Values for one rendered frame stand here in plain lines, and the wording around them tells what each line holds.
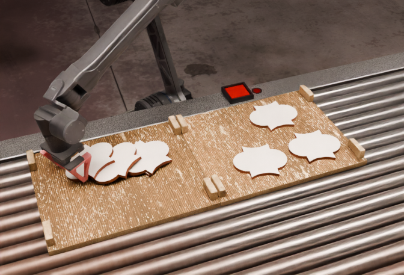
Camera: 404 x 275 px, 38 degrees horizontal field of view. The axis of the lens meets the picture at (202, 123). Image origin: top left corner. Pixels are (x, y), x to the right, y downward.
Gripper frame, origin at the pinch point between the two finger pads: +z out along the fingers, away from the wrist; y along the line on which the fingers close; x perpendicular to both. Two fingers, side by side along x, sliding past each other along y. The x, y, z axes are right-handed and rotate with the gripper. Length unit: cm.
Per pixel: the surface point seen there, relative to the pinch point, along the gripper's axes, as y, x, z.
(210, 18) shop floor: 164, -200, 109
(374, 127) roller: -43, -69, 19
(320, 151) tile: -40, -48, 12
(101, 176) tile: -6.7, -3.3, 1.1
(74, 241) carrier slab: -17.1, 13.4, 1.4
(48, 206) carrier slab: -4.1, 10.9, 0.3
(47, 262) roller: -15.9, 20.4, 2.3
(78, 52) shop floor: 195, -111, 91
